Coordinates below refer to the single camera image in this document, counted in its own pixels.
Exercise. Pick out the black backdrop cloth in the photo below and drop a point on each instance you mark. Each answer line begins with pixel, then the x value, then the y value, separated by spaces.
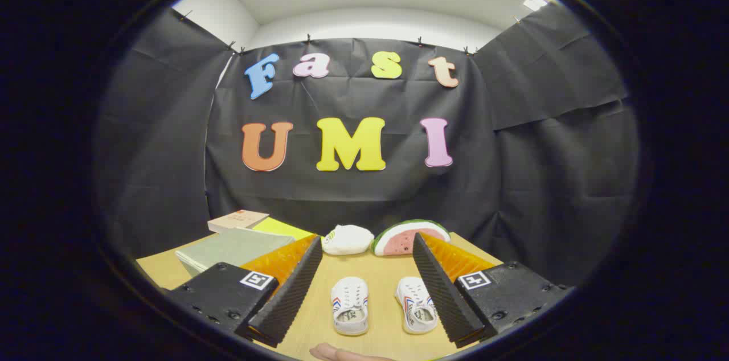
pixel 512 179

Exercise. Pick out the yellow book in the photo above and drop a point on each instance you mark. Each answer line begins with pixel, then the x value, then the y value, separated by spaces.
pixel 282 229

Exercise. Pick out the watermelon slice plush toy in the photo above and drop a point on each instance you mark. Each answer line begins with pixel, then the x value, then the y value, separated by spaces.
pixel 398 240

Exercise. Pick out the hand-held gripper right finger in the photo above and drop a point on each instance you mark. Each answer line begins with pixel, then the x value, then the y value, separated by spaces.
pixel 444 292

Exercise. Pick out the beige book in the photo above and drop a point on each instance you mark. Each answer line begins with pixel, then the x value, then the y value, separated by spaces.
pixel 236 220

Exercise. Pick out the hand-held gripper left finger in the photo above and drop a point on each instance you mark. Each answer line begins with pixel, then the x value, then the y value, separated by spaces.
pixel 293 292

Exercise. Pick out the white canvas shoe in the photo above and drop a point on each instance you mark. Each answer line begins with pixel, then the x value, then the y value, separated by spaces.
pixel 416 305
pixel 349 307

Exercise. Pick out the ceiling light panel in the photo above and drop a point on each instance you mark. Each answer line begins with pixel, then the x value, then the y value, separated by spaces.
pixel 535 2

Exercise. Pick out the white plush toy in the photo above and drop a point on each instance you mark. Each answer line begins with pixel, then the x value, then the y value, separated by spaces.
pixel 348 240

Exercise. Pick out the foldable fabric storage box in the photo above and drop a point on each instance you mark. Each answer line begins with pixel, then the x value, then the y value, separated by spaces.
pixel 233 247

